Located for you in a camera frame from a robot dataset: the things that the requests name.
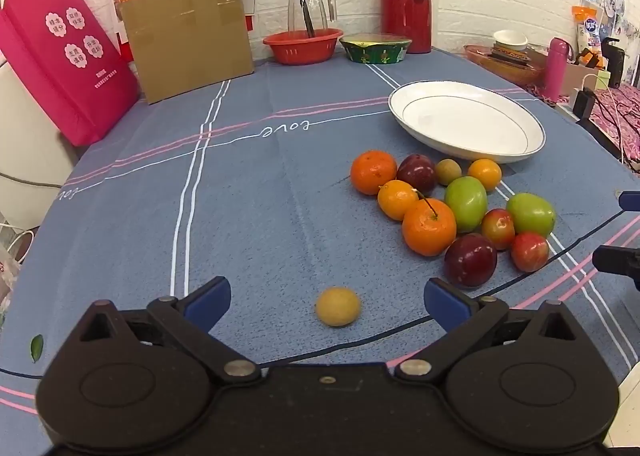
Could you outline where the dark plum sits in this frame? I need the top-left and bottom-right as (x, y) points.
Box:
(445, 233), (497, 288)
(396, 154), (437, 195)

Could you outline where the red small apple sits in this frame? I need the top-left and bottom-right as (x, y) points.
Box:
(510, 232), (549, 273)

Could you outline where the stemmed orange mandarin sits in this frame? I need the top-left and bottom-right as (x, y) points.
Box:
(401, 190), (457, 257)

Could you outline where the red-yellow small apple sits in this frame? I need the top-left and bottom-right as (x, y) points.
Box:
(480, 208), (516, 251)

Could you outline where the round green jujube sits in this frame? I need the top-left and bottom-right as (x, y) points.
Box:
(506, 193), (556, 239)

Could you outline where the oblong green jujube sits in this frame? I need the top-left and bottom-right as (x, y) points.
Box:
(445, 176), (488, 234)

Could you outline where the yellow-brown longan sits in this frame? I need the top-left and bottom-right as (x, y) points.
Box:
(314, 287), (361, 327)

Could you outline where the small orange with leaf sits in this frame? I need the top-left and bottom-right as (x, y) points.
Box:
(378, 180), (419, 222)

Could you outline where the small yellow-orange citrus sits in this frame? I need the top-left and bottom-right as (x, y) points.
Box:
(468, 158), (502, 192)

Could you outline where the small longan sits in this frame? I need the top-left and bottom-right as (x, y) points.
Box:
(435, 158), (462, 187)

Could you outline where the large orange mandarin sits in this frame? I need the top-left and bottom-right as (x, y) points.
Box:
(350, 150), (397, 196)

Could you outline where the pink water bottle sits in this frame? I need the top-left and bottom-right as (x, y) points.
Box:
(541, 37), (574, 103)

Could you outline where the blue striped tablecloth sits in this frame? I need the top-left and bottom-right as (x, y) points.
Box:
(1, 51), (639, 455)

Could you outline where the green leaf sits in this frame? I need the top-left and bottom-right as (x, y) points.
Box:
(29, 334), (44, 364)

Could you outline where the brown wooden tray bowl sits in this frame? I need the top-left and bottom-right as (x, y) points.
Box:
(463, 45), (544, 87)

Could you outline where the white round plate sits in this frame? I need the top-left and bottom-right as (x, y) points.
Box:
(388, 80), (546, 164)

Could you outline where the pink tote bag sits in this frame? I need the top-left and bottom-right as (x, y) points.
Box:
(1, 0), (139, 146)

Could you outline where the brown cardboard box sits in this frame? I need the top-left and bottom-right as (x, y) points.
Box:
(120, 0), (254, 103)

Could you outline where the green foil bowl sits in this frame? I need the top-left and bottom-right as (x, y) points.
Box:
(340, 34), (412, 64)

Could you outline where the red plastic basket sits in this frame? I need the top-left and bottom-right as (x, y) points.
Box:
(262, 28), (343, 66)

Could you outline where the black spoon in pitcher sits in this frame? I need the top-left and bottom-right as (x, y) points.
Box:
(299, 0), (314, 38)

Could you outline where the glass pitcher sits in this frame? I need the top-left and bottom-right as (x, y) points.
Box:
(288, 0), (337, 32)

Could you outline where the black cable on table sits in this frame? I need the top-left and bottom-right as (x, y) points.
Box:
(0, 207), (626, 380)

